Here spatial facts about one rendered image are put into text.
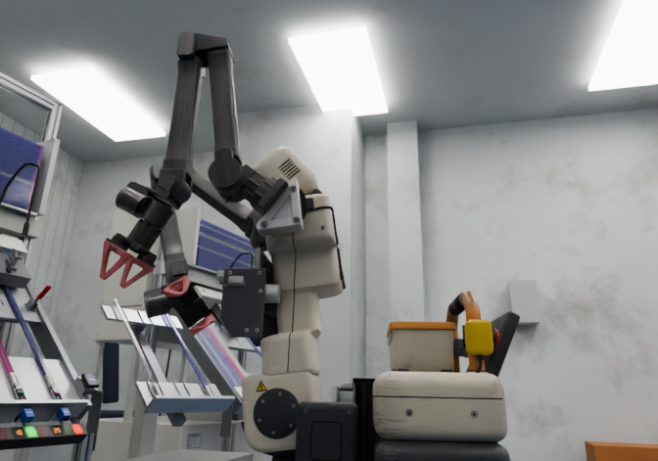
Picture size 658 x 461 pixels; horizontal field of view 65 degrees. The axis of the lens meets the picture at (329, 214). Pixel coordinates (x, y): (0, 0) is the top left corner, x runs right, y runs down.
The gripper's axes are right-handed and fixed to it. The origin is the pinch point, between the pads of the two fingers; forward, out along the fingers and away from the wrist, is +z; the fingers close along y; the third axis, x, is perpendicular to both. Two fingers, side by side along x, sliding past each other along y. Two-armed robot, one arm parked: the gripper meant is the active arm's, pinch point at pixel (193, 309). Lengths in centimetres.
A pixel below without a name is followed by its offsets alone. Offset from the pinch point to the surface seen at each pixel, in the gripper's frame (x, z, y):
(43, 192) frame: -17, -99, 49
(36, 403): -46, -33, -4
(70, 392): -40, -47, -10
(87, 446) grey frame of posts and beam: -45, -44, -26
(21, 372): -47, -45, 3
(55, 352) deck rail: -40, -62, 0
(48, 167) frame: -11, -102, 57
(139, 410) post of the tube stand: -31, -66, -34
